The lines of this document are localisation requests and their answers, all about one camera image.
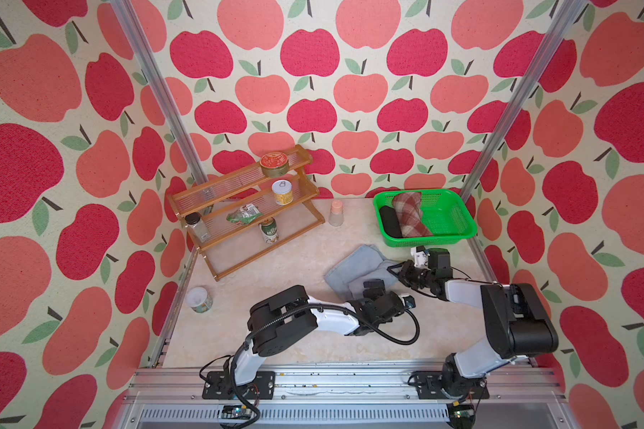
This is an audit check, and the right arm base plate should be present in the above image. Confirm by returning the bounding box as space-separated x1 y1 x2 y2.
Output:
407 371 490 401

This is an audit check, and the green snack packet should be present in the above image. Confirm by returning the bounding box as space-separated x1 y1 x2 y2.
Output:
226 203 262 225

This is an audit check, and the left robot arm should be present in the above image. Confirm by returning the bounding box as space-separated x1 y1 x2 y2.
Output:
228 285 420 387

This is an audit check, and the pink-cap clear bottle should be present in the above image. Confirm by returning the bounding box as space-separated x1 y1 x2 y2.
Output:
328 199 343 227

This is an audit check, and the black skirt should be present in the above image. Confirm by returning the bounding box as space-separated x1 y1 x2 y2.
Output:
379 206 404 239

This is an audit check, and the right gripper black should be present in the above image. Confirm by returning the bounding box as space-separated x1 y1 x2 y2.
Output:
389 260 434 291

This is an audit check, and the left aluminium corner post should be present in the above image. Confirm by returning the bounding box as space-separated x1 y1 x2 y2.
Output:
111 0 207 184

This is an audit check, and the white small cup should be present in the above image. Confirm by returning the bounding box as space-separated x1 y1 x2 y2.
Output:
185 287 213 314

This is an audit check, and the red-lid tin can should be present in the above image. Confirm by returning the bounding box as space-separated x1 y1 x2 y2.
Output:
259 151 290 178

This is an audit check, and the aluminium corner post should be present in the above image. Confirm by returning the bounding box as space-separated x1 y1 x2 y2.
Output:
111 0 207 184
458 0 591 199

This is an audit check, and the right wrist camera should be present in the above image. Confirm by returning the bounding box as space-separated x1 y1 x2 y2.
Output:
411 246 429 268

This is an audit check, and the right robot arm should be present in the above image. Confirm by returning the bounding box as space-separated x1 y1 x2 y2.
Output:
387 246 559 399

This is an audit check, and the wooden two-tier shelf rack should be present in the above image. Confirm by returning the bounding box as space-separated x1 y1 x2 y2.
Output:
168 145 326 281

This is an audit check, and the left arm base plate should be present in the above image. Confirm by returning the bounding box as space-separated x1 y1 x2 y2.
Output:
201 371 275 401

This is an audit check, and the black-cap spice jar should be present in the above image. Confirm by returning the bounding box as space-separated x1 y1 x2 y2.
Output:
185 212 210 244

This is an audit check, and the right aluminium corner post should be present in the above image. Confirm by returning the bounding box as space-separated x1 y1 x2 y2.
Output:
458 0 591 199

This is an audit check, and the light denim skirt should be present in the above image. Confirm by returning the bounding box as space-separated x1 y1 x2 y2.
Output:
324 245 397 301

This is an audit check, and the red plaid skirt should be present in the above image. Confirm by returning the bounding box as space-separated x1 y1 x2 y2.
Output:
392 192 432 238

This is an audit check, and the green plastic basket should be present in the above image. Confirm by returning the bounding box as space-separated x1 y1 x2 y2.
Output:
373 189 477 248

